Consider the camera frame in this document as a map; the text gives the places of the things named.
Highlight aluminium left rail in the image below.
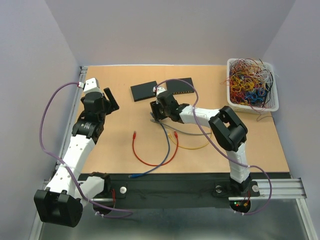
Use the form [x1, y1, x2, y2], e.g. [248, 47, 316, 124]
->
[54, 66, 89, 171]

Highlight white basket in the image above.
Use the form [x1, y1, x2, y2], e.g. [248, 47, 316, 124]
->
[223, 58, 279, 114]

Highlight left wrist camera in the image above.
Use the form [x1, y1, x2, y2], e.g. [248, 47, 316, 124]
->
[83, 77, 102, 95]

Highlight black network switch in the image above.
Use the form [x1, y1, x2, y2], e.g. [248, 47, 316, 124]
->
[166, 77, 194, 95]
[130, 81, 157, 102]

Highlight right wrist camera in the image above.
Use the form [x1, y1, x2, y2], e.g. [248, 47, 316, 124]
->
[152, 86, 167, 98]

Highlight aluminium front rail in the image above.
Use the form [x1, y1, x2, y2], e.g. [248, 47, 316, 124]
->
[39, 177, 308, 201]

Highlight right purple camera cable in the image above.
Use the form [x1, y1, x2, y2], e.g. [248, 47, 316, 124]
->
[152, 78, 273, 216]

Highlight yellow ethernet cable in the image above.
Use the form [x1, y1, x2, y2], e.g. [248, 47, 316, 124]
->
[167, 132, 213, 151]

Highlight blue ethernet cable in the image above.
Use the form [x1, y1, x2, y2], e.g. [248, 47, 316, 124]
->
[128, 113, 171, 179]

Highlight red ethernet cable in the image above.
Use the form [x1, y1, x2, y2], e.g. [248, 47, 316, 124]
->
[131, 130, 179, 167]

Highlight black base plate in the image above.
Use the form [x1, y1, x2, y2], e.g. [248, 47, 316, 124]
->
[78, 172, 289, 210]

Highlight grey ethernet cable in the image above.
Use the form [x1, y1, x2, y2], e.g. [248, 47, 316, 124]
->
[149, 118, 213, 137]

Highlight tangled coloured wires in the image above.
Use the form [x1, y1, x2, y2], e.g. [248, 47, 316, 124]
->
[219, 58, 279, 122]

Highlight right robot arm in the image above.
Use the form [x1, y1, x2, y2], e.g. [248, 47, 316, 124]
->
[150, 87, 252, 195]

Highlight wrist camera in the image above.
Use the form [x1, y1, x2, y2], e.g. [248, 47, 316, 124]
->
[83, 77, 102, 95]
[152, 86, 167, 98]

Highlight purple camera cable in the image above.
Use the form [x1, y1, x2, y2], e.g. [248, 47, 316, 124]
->
[152, 78, 273, 216]
[39, 81, 135, 219]

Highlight aluminium rail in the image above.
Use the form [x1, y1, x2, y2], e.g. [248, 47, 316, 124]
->
[54, 66, 89, 171]
[39, 177, 308, 201]

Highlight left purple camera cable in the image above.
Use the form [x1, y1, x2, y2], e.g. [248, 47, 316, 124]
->
[39, 81, 135, 219]

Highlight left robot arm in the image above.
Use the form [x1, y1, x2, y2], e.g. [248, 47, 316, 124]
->
[34, 87, 120, 227]

